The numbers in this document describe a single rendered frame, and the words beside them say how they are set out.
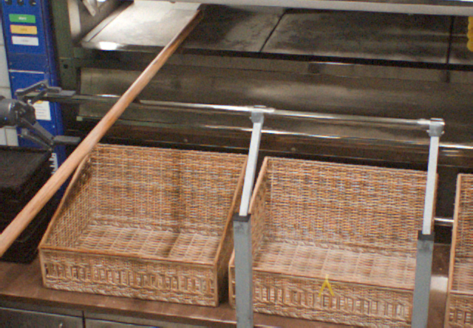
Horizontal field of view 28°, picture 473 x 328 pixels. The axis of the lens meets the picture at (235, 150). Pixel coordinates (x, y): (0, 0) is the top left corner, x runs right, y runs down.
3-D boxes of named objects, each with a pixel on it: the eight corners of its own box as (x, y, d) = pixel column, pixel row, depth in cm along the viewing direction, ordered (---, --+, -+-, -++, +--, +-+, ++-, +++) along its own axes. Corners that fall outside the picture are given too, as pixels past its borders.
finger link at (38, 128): (21, 117, 254) (18, 120, 255) (53, 145, 255) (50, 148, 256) (27, 111, 257) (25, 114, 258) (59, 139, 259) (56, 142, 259)
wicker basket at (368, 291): (264, 227, 317) (263, 154, 305) (434, 247, 304) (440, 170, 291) (226, 310, 275) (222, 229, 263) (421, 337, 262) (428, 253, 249)
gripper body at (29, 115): (7, 92, 258) (38, 94, 256) (10, 120, 262) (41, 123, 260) (-6, 103, 252) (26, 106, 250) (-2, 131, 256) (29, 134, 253)
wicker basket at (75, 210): (96, 211, 330) (88, 140, 318) (253, 226, 318) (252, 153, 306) (40, 289, 287) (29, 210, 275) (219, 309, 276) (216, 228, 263)
